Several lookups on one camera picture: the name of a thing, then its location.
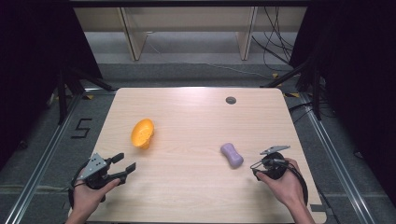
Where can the black metal stand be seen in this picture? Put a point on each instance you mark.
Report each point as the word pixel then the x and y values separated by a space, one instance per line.
pixel 63 93
pixel 316 93

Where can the purple soap bar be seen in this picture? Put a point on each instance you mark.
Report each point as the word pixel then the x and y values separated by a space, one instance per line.
pixel 232 155

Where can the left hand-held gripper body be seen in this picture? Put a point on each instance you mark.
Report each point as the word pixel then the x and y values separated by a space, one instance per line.
pixel 93 168

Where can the person's right hand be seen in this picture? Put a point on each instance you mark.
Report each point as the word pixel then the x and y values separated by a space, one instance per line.
pixel 288 186

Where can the person's left hand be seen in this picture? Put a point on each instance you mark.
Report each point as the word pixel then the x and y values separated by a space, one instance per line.
pixel 87 199

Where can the yellow black floor tape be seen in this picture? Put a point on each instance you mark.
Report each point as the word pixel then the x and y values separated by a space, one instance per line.
pixel 275 75
pixel 292 95
pixel 89 97

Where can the dark curtain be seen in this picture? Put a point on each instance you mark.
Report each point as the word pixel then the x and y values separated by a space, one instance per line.
pixel 31 62
pixel 358 77

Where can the light wooden desk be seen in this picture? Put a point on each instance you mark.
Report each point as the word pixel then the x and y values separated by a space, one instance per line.
pixel 134 37

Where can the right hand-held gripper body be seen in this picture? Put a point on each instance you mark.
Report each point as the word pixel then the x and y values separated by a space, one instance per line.
pixel 274 165

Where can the black tape floor mark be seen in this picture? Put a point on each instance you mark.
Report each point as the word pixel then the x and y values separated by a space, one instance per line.
pixel 81 128

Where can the aluminium floor rail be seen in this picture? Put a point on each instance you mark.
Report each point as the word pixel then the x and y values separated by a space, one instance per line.
pixel 339 161
pixel 40 158

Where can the orange plastic bowl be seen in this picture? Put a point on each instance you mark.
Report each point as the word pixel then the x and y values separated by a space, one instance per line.
pixel 142 133

